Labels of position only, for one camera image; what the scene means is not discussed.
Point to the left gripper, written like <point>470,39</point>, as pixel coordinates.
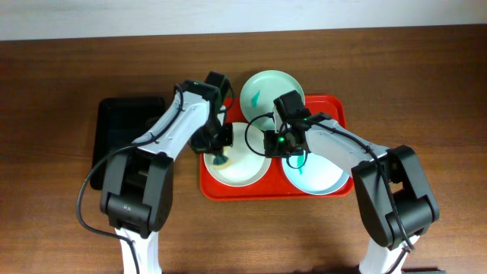
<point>199,146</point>

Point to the green yellow sponge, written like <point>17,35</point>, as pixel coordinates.
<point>221,161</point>

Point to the light blue plate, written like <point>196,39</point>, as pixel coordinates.
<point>314,174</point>

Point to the red plastic tray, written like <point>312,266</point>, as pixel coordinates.
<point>274,184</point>

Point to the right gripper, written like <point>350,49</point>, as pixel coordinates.
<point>271,148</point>

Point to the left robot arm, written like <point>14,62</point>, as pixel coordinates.
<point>137,192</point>

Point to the mint green plate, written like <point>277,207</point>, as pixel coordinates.
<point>260,90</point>

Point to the black plastic tray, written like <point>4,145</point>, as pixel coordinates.
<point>120,120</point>

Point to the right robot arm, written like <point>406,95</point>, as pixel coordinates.
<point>395,200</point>

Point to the white plate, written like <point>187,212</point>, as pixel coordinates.
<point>243,167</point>

